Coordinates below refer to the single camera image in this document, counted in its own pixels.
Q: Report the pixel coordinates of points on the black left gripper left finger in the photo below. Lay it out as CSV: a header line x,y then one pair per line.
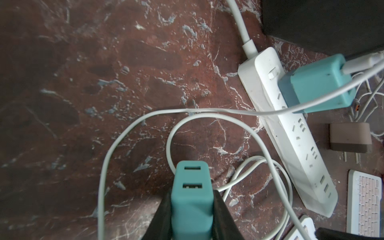
x,y
160,227

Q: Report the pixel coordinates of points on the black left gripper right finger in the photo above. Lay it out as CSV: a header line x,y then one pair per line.
x,y
224,226

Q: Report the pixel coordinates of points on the teal USB charger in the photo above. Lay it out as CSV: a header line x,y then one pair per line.
x,y
192,202
313,80

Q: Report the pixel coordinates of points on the pink USB charger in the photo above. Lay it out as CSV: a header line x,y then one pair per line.
x,y
351,137

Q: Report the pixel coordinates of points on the right pink keyboard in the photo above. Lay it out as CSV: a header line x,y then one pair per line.
x,y
364,204

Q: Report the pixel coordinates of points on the white power strip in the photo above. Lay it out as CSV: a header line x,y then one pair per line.
x,y
289,133

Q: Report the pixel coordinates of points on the yellow black toolbox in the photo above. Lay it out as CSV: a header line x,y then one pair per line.
x,y
351,28

